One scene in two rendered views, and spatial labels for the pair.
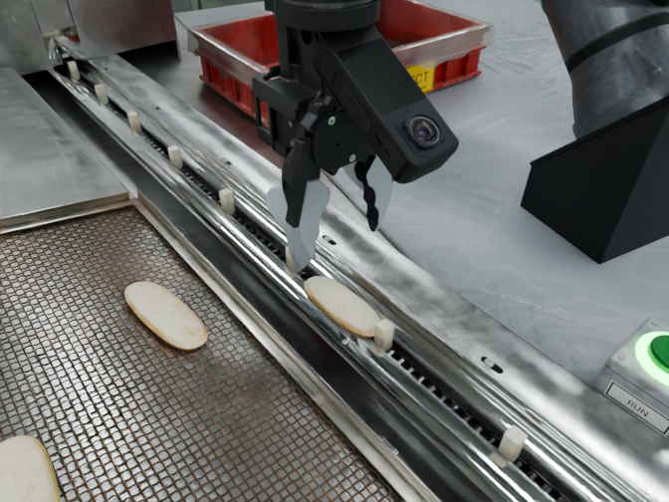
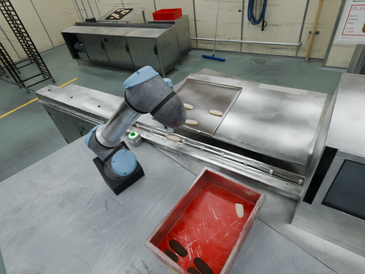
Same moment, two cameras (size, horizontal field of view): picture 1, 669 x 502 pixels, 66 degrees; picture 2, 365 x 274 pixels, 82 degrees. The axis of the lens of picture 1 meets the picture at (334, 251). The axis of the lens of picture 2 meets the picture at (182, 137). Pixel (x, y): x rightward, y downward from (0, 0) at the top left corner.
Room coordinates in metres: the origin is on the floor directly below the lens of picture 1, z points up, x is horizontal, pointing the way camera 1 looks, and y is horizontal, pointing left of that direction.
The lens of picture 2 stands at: (1.44, -0.15, 1.78)
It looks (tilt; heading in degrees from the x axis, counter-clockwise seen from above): 40 degrees down; 169
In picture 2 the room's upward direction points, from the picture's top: 9 degrees counter-clockwise
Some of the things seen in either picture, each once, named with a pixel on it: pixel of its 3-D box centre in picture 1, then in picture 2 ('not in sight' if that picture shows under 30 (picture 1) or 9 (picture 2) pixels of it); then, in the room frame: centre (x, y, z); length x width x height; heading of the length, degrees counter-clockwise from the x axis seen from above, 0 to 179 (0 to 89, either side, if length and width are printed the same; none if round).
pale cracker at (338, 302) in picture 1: (341, 302); (173, 137); (0.35, -0.01, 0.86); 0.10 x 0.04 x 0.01; 42
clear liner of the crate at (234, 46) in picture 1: (341, 51); (208, 222); (1.00, -0.01, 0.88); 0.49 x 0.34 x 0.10; 126
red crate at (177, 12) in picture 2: not in sight; (167, 14); (-3.37, 0.87, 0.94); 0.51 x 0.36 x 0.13; 44
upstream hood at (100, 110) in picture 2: not in sight; (77, 102); (-0.48, -0.70, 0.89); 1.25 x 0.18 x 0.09; 40
